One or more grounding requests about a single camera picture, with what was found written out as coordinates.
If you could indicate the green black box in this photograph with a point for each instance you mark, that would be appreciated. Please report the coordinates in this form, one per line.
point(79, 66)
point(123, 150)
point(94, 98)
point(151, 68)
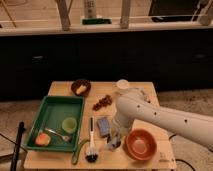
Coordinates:
point(96, 21)

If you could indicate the green plastic tray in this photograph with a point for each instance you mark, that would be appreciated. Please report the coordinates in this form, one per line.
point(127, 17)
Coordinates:
point(52, 111)

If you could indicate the white paper cup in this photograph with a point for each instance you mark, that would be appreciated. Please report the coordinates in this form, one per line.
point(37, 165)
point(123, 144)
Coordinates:
point(122, 85)

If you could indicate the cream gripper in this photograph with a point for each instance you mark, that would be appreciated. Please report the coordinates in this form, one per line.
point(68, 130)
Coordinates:
point(118, 132)

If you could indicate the dark brown bowl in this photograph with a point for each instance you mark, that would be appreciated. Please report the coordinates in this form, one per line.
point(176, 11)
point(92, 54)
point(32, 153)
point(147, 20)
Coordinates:
point(78, 83)

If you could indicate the small metal cup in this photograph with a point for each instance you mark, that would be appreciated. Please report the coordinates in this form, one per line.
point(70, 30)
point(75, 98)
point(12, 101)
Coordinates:
point(113, 145)

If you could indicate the yellow food piece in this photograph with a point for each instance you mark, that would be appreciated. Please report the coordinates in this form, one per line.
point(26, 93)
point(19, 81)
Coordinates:
point(81, 89)

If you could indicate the metal spoon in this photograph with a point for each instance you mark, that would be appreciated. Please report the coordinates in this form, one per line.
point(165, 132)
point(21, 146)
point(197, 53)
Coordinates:
point(64, 138)

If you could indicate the red yellow apple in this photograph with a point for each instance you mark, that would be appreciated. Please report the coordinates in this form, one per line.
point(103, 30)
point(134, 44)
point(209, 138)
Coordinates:
point(42, 139)

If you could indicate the black pole stand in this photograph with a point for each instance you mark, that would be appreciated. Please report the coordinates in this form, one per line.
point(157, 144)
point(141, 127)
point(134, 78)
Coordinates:
point(17, 147)

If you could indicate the orange bowl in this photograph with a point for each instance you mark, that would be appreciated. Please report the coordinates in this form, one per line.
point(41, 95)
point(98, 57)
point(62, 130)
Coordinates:
point(140, 144)

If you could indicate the green plastic cup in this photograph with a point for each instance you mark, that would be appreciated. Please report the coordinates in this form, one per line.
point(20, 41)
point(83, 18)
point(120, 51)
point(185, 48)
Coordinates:
point(69, 125)

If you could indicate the blue sponge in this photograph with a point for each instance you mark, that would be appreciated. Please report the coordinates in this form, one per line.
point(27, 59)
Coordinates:
point(104, 126)

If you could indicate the blue-grey towel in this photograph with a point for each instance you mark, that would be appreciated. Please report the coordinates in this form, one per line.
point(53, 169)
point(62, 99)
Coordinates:
point(113, 139)

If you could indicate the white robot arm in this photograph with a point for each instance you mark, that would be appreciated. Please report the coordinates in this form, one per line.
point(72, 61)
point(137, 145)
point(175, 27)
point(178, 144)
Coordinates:
point(132, 105)

